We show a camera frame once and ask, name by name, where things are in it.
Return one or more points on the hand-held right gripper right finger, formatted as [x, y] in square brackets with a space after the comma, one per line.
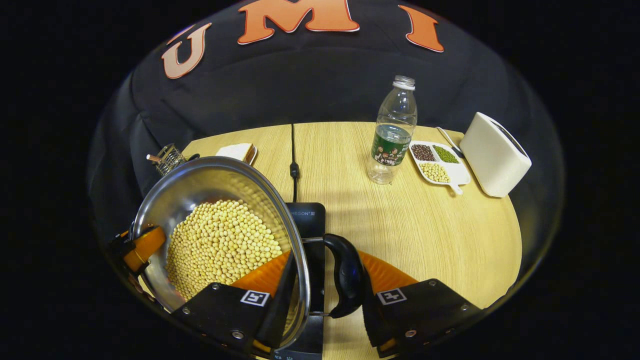
[425, 310]

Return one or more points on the clear plastic water bottle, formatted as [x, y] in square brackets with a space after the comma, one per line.
[392, 135]

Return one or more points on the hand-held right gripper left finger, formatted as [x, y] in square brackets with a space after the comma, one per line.
[277, 315]

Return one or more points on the sandwich on white plate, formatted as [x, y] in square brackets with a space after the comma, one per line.
[237, 151]

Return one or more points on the white divided bean dish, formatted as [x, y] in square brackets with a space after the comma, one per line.
[440, 167]

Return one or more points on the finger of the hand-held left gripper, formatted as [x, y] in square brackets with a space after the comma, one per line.
[147, 245]

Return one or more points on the black induction cooktop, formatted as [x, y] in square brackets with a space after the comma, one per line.
[312, 220]

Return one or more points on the pile of soybeans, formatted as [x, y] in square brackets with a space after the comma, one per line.
[220, 245]

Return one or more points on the white toaster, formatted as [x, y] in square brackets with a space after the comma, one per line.
[495, 157]

